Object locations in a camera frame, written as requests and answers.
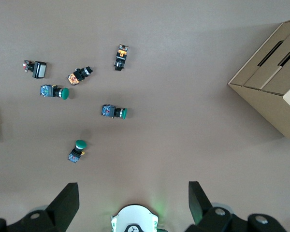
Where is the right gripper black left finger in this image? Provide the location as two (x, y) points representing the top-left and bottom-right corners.
(21, 182), (80, 232)

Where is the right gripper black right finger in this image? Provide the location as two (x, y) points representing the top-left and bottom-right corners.
(185, 181), (247, 232)

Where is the green mushroom push button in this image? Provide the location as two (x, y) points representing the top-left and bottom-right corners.
(67, 139), (87, 163)
(101, 103), (128, 121)
(40, 84), (70, 101)

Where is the brown cardboard box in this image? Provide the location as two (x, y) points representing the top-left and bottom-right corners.
(228, 17), (290, 144)

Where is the black orange selector switch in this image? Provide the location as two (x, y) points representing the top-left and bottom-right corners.
(67, 66), (94, 87)
(114, 43), (131, 72)

